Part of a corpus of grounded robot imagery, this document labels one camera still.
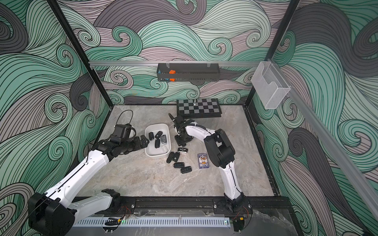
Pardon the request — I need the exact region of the black wall tray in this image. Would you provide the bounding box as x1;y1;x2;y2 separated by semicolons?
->
157;63;221;83

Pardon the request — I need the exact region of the black silver chessboard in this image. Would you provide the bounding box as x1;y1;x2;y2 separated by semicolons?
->
176;98;222;119

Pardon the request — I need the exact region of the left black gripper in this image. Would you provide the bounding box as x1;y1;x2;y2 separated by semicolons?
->
120;135;149;154

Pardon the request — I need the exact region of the black VW flip key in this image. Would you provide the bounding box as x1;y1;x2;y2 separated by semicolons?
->
172;152;180;162

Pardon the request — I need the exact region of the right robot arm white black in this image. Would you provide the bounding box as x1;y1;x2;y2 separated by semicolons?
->
174;120;244;213

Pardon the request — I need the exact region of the black VW key fob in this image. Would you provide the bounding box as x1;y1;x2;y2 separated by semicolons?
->
149;132;155;141

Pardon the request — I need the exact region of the blue playing cards box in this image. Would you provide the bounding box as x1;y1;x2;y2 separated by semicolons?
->
197;153;210;169

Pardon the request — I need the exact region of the black three-button key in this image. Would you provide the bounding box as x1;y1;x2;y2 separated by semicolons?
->
173;162;185;169
155;139;160;148
180;166;192;174

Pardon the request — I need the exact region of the black plain key fob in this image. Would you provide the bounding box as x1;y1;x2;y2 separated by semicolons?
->
166;152;175;164

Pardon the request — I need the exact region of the black Bentley key fob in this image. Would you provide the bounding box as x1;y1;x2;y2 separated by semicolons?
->
178;147;189;153

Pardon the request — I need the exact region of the silver black BMW key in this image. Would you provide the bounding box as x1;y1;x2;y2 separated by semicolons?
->
160;135;167;145

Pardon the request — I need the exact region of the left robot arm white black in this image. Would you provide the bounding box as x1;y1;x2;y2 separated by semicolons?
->
28;135;149;236

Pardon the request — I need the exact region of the horizontal aluminium rail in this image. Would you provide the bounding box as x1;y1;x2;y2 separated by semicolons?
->
88;60;260;68

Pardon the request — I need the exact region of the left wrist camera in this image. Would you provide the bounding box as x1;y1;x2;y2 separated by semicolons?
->
113;124;132;139

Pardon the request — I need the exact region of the white plastic storage box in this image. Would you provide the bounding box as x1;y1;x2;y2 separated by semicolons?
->
145;124;171;158

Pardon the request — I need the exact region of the white perforated cable duct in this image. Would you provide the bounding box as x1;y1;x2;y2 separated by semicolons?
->
74;216;231;229

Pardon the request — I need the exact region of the right side aluminium rail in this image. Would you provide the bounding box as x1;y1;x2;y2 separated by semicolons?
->
267;59;378;219

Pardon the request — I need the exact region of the clear acrylic wall holder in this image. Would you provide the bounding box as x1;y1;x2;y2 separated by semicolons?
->
251;61;290;110

